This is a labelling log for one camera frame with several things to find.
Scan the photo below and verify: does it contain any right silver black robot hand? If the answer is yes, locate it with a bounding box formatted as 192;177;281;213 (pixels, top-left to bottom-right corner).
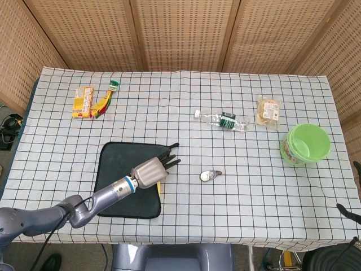
336;160;361;226

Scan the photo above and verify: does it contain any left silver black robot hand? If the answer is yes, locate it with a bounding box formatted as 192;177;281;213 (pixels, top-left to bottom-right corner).
129;149;182;189

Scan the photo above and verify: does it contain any black square pot holder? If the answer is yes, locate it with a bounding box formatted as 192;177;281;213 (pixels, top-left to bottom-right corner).
93;141;181;220

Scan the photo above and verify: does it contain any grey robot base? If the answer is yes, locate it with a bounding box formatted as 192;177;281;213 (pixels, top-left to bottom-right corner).
112;243;235;271

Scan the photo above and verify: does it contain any silver metal tape measure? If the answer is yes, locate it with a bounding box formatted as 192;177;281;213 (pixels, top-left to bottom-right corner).
199;169;223;183

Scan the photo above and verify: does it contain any green plastic bowl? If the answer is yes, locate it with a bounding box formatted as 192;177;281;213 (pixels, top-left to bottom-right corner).
280;123;332;165

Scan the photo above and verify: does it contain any black bag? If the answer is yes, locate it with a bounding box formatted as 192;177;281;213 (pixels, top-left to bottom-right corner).
302;243;361;271

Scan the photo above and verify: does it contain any clear plastic bottle green label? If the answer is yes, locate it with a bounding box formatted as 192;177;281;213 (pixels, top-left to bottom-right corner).
193;110;251;133

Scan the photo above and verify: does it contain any yellow snack box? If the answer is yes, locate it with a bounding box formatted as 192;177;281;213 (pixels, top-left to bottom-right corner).
71;86;95;119

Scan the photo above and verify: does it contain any yellow tag on metal stand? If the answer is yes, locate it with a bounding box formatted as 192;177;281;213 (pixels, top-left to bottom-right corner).
278;250;302;271

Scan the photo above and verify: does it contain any clear bag of crackers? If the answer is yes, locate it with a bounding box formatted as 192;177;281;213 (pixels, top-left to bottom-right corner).
254;95;282;130

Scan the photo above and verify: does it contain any white black checkered tablecloth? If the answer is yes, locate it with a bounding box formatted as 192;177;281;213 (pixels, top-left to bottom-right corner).
0;66;361;252

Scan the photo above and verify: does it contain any black shoe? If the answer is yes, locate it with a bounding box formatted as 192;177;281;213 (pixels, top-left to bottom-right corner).
38;253;63;271

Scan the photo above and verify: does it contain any woven bamboo folding screen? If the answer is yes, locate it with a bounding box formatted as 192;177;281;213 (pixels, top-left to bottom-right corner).
0;0;361;170

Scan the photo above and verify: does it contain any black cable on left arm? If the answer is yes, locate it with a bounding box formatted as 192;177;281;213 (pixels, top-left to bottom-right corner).
29;196;95;271

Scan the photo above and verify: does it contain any black equipment with cables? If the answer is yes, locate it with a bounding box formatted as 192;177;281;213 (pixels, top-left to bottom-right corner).
0;104;24;151

